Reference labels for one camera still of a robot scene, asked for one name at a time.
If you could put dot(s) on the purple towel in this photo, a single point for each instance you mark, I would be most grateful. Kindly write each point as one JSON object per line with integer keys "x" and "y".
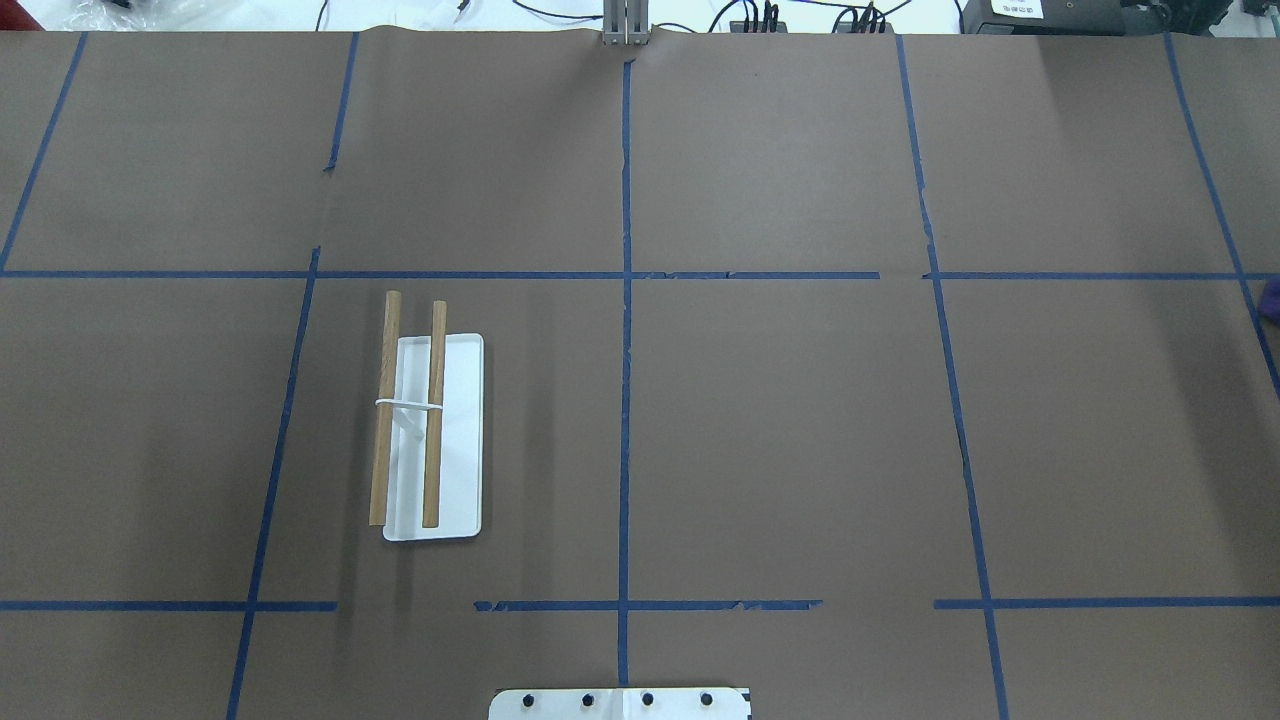
{"x": 1268, "y": 305}

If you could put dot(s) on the white wooden towel rack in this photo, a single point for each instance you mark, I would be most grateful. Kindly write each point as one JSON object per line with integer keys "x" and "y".
{"x": 429, "y": 431}

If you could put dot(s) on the black computer box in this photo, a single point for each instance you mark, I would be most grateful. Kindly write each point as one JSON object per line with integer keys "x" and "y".
{"x": 1091, "y": 18}

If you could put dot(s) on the aluminium frame post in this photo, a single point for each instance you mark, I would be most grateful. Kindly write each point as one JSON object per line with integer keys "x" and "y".
{"x": 626, "y": 22}

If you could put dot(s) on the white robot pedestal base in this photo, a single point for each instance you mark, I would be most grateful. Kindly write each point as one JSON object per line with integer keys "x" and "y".
{"x": 623, "y": 703}

